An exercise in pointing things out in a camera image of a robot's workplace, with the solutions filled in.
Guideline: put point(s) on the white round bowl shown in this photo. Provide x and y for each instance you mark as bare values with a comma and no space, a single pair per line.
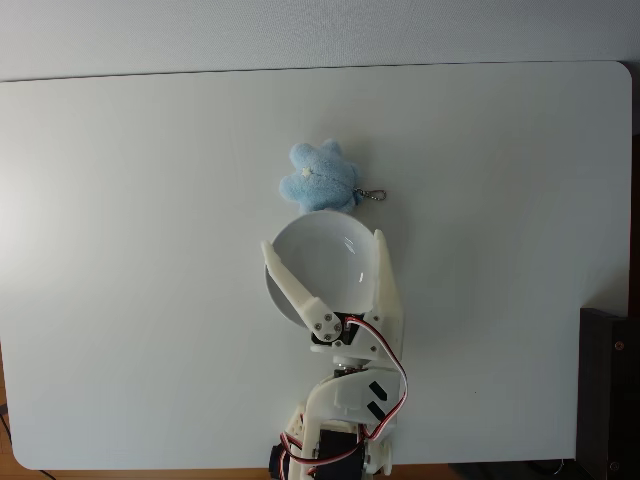
325,260

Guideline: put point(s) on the black table clamp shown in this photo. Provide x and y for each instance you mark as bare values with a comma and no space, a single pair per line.
276,462

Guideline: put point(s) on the dark brown cabinet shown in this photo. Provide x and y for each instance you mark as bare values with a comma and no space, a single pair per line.
610,400

